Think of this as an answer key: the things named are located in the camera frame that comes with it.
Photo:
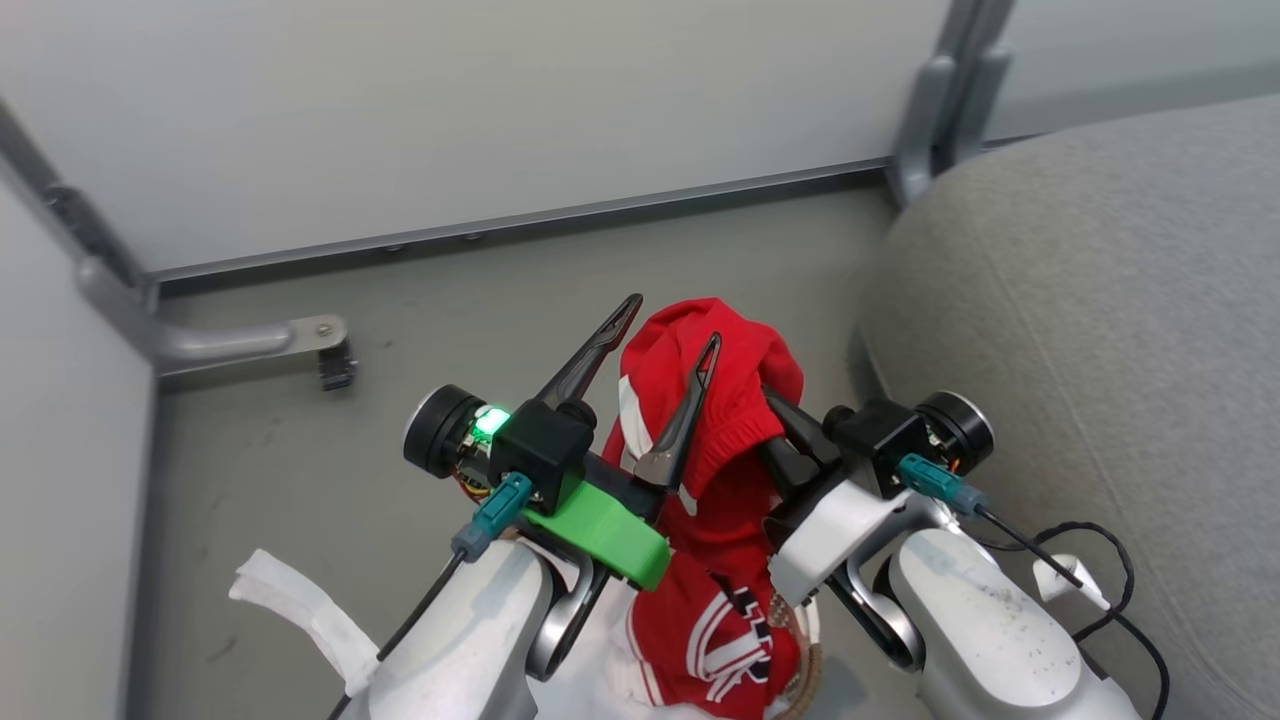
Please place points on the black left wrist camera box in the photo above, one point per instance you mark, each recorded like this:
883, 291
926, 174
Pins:
540, 445

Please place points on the white basket liner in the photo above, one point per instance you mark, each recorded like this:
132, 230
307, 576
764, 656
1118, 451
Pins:
300, 600

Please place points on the grey partition post with foot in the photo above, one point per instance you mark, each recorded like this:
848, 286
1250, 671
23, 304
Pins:
220, 345

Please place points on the small black caster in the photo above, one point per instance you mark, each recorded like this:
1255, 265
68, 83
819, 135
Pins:
337, 368

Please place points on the grey double partition post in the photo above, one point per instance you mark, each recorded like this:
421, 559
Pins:
925, 120

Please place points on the red white sports jersey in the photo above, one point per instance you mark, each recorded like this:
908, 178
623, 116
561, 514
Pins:
745, 375

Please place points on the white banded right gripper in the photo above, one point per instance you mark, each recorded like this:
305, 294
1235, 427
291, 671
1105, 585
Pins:
830, 535

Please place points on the grey fabric sofa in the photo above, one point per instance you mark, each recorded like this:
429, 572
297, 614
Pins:
1100, 300

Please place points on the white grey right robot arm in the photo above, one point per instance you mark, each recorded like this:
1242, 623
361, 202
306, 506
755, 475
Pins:
980, 630

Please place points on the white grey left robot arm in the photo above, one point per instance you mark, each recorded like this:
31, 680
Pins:
470, 640

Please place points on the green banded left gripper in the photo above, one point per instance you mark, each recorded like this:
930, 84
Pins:
600, 530

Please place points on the grey metal partition bottom rail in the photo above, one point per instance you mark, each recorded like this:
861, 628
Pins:
520, 225

